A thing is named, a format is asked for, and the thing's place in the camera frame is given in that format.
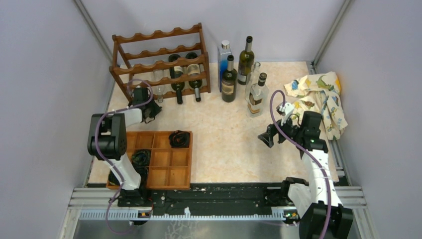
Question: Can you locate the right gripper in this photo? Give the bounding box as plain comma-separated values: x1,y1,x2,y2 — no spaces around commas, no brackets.
258,112,305,147

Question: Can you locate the clear square glass bottle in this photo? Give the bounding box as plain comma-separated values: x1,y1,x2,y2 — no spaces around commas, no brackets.
152,60,166,104

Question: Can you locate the clear liquor bottle black cap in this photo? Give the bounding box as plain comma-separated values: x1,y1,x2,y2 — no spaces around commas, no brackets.
246,72,269,118

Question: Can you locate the green wine bottle white label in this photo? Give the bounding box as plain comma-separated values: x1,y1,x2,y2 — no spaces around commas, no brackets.
168,54,185,105

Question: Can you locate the green wine bottle dark label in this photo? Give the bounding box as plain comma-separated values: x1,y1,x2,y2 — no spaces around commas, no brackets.
186,52,203,102

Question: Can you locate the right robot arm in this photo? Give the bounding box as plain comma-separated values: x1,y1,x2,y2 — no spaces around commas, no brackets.
258,111,353,239

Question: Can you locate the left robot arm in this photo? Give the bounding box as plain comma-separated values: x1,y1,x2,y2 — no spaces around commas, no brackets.
87,88,161,206

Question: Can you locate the wooden wine rack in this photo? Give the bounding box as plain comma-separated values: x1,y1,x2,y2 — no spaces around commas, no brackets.
109,22,211,102

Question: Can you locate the clear tall glass bottle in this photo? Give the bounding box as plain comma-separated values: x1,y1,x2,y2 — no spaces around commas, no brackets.
244,62,261,101

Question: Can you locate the dark bottle brown label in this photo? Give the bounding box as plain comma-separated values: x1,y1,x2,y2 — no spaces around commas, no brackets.
221,55,237,103

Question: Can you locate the tall green wine bottle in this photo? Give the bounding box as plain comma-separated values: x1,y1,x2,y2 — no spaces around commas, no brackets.
237,36,255,85

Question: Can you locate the blue square glass bottle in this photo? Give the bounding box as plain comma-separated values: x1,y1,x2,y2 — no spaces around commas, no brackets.
217,40,231,92

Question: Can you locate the wooden compartment tray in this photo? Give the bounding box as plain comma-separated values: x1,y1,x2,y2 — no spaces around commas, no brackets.
108,131,193,190

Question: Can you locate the dinosaur print cloth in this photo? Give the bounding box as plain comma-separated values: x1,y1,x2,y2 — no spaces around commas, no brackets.
284,71,348,140

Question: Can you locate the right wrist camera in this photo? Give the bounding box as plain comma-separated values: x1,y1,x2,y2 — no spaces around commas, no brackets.
276,103,294,126

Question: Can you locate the black cable coil in tray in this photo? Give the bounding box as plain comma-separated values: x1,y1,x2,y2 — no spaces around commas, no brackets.
168,129,191,148

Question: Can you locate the black cable coil tray middle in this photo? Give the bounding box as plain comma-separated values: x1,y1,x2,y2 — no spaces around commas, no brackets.
131,149,151,166

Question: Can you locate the black cable coil tray corner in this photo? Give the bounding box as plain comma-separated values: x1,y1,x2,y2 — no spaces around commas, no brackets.
133,164,149,185

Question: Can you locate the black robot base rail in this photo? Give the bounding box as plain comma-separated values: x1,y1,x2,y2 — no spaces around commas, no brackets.
117,183,293,216

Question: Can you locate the aluminium corner frame post right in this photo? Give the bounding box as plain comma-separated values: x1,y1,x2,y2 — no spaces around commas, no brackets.
312,0,354,70

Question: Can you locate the aluminium corner frame post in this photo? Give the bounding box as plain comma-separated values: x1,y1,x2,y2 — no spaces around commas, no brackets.
312,0,354,70
72,0,112,63

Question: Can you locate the aluminium corner frame post left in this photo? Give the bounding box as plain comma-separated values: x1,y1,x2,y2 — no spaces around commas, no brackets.
72,0,112,63

